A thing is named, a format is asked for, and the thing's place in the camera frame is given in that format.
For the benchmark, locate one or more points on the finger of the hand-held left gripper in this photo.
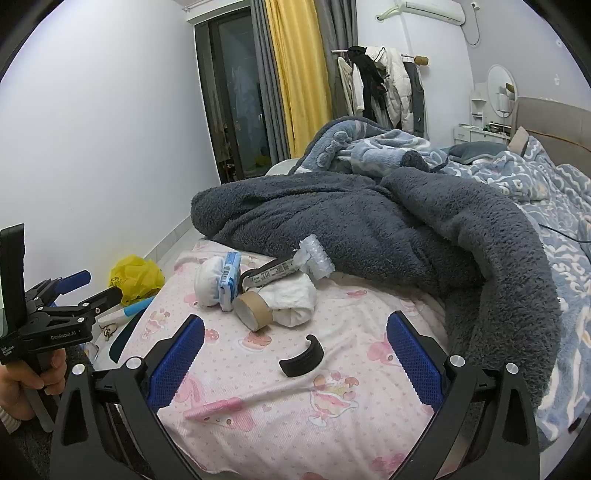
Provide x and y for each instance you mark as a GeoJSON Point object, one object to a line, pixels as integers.
{"type": "Point", "coordinates": [76, 278]}
{"type": "Point", "coordinates": [104, 297]}

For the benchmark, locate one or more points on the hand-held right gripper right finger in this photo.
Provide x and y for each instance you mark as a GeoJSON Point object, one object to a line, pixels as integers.
{"type": "Point", "coordinates": [413, 364]}

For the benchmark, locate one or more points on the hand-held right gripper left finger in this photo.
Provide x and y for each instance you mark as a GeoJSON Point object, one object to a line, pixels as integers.
{"type": "Point", "coordinates": [178, 364]}

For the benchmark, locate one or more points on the black tissue packet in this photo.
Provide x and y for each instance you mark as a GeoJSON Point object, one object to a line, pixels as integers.
{"type": "Point", "coordinates": [270, 274]}

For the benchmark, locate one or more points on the large bubble wrap roll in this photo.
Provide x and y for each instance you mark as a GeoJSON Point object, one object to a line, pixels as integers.
{"type": "Point", "coordinates": [321, 265]}

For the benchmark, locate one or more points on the person's left hand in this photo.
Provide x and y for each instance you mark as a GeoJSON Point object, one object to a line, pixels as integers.
{"type": "Point", "coordinates": [23, 381]}

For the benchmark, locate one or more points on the yellow cloth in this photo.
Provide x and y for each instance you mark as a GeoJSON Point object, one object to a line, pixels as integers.
{"type": "Point", "coordinates": [136, 277]}

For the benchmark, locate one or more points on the pink white stick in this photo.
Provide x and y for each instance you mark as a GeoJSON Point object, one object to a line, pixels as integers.
{"type": "Point", "coordinates": [217, 407]}

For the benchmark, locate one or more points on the white crumpled tissue wad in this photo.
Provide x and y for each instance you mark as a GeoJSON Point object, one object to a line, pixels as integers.
{"type": "Point", "coordinates": [207, 281]}

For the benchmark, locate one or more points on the light blue tissue packet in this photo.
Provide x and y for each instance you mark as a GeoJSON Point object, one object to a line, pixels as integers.
{"type": "Point", "coordinates": [229, 281]}

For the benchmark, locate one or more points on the cardboard tape core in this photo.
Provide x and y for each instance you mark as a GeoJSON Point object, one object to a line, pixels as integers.
{"type": "Point", "coordinates": [263, 307]}

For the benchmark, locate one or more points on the black curved plastic piece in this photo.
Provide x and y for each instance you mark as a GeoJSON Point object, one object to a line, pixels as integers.
{"type": "Point", "coordinates": [300, 362]}

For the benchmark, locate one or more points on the pink printed bed sheet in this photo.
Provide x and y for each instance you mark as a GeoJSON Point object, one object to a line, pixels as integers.
{"type": "Point", "coordinates": [277, 438]}

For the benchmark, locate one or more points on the white crumpled paper towel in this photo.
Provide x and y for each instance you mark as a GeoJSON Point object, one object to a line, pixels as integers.
{"type": "Point", "coordinates": [293, 300]}

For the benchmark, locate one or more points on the dark grey fleece blanket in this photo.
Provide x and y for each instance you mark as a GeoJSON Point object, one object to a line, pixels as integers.
{"type": "Point", "coordinates": [369, 221]}

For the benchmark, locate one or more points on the blue cloud print quilt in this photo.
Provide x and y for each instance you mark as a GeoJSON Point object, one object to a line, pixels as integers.
{"type": "Point", "coordinates": [554, 194]}

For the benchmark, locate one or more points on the grey pillow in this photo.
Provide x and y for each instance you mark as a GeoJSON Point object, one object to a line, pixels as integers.
{"type": "Point", "coordinates": [475, 151]}

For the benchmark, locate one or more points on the white dressing table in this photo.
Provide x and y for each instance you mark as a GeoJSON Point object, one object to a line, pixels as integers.
{"type": "Point", "coordinates": [466, 134]}

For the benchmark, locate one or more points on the dark balcony door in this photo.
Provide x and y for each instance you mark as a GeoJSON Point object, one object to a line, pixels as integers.
{"type": "Point", "coordinates": [231, 92]}

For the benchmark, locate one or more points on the tan cushion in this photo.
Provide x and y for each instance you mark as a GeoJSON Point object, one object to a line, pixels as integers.
{"type": "Point", "coordinates": [519, 141]}

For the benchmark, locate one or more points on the grey garment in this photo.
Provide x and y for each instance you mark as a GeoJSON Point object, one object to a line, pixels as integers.
{"type": "Point", "coordinates": [415, 101]}

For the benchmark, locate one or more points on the grey curtain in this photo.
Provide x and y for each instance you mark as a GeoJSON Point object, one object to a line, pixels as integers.
{"type": "Point", "coordinates": [337, 27]}
{"type": "Point", "coordinates": [270, 92]}

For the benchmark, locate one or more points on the white puffer jacket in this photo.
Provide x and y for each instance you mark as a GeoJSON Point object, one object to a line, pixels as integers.
{"type": "Point", "coordinates": [397, 83]}

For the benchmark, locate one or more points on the cream garment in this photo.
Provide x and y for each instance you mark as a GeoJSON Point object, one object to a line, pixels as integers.
{"type": "Point", "coordinates": [348, 87]}

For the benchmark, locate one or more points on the black garment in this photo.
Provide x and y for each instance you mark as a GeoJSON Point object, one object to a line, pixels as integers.
{"type": "Point", "coordinates": [369, 83]}

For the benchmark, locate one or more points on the beige headboard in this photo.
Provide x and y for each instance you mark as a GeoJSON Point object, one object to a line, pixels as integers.
{"type": "Point", "coordinates": [554, 115]}

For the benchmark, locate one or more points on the white round fan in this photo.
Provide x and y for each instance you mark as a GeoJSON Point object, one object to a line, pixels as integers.
{"type": "Point", "coordinates": [498, 83]}

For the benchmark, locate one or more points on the yellow curtain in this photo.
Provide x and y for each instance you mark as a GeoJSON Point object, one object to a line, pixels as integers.
{"type": "Point", "coordinates": [300, 69]}

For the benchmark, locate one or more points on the white air conditioner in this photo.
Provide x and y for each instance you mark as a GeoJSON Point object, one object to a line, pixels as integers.
{"type": "Point", "coordinates": [434, 11]}

